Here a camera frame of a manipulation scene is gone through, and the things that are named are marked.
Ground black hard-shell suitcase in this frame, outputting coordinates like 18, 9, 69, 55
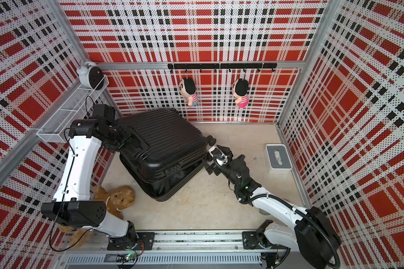
116, 108, 216, 202

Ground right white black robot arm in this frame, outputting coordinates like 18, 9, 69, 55
205, 145, 341, 269

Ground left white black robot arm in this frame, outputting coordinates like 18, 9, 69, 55
41, 118, 139, 249

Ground white grey tissue box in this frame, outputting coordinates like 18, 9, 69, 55
264, 143, 292, 174

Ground brown teddy bear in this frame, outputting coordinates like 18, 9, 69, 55
70, 186, 135, 248

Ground white alarm clock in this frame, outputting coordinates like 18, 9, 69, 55
76, 61, 104, 90

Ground right hanging plush doll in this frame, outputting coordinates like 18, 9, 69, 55
232, 78, 249, 108

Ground hanging plush doll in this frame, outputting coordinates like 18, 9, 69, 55
232, 78, 249, 108
178, 78, 198, 106

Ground left hanging plush doll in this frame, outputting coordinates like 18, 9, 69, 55
178, 78, 198, 106

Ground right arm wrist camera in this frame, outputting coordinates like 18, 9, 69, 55
212, 148, 228, 167

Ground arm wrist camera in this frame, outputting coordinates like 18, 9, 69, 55
212, 148, 228, 167
91, 104, 116, 125

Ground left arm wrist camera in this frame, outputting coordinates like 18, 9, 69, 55
91, 104, 116, 125

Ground white wire mesh shelf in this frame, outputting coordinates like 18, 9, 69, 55
37, 75, 109, 143

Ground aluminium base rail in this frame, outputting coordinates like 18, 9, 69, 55
53, 226, 320, 269

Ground black wall hook rail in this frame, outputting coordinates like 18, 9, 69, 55
167, 63, 278, 70

